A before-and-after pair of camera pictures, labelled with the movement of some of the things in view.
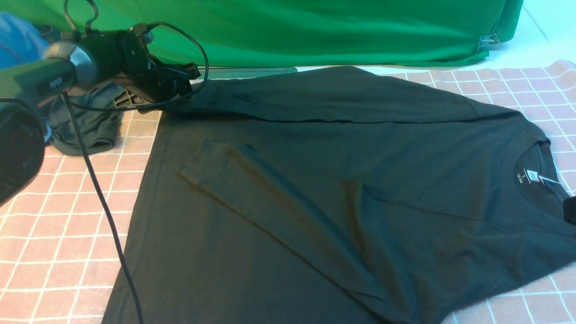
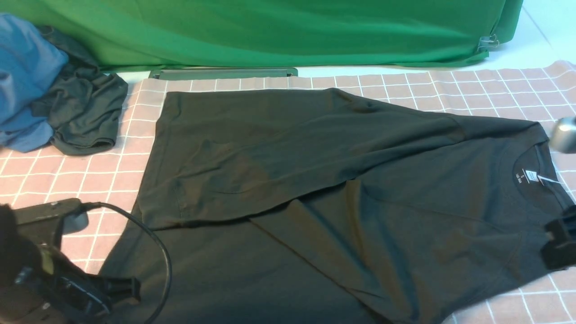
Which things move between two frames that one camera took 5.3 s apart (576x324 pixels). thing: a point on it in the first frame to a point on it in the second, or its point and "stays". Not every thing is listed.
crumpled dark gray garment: x=99 y=128 stays
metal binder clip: x=488 y=40 stays
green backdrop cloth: x=225 y=33 stays
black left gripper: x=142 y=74 to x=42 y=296
